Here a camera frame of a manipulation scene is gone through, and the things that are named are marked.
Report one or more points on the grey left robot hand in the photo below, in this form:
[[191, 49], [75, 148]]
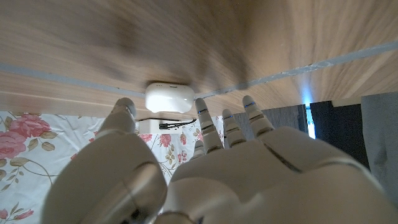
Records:
[[248, 180]]

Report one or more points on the white AirPods case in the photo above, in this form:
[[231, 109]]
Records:
[[169, 98]]

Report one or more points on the dark door panel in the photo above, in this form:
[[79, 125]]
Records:
[[335, 124]]

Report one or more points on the person in grey trousers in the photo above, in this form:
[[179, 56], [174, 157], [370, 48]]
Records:
[[381, 140]]

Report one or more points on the floral print backdrop curtain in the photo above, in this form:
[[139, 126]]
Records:
[[34, 155]]

